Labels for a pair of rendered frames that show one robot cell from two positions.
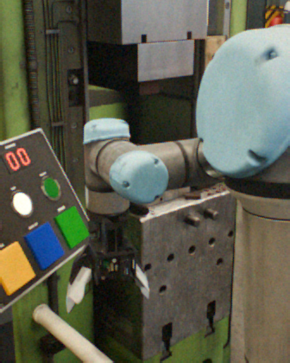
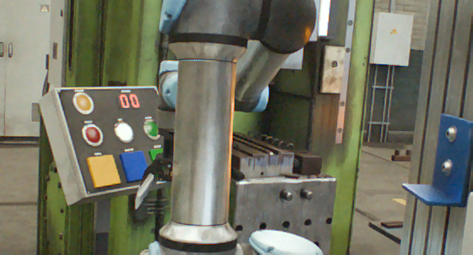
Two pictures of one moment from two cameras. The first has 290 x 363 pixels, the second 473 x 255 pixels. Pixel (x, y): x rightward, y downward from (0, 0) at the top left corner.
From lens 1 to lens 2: 0.55 m
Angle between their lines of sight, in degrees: 16
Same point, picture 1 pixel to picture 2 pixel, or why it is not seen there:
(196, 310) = not seen: outside the picture
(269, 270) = (181, 90)
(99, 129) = (168, 63)
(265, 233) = (181, 69)
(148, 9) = not seen: hidden behind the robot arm
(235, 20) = (358, 36)
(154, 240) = (247, 205)
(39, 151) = (149, 101)
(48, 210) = (145, 143)
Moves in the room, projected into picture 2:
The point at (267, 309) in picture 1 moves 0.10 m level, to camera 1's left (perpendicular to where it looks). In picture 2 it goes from (179, 116) to (115, 110)
